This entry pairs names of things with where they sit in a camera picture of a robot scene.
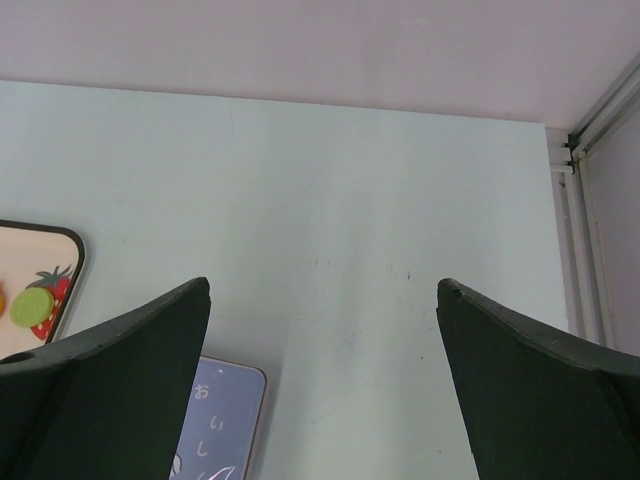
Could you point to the orange fish shaped cookie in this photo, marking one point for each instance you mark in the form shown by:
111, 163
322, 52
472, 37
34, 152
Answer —
2, 301

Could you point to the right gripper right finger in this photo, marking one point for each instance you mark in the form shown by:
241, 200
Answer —
537, 402

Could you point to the right aluminium frame post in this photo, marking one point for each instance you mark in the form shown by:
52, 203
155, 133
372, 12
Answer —
608, 112

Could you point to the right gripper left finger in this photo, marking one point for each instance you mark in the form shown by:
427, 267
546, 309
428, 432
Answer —
108, 402

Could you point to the green round cookie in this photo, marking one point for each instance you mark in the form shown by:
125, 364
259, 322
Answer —
31, 307

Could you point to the silver tin lid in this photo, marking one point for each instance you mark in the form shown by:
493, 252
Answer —
221, 422

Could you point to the strawberry pattern white tray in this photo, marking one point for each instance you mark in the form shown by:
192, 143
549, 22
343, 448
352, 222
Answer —
35, 255

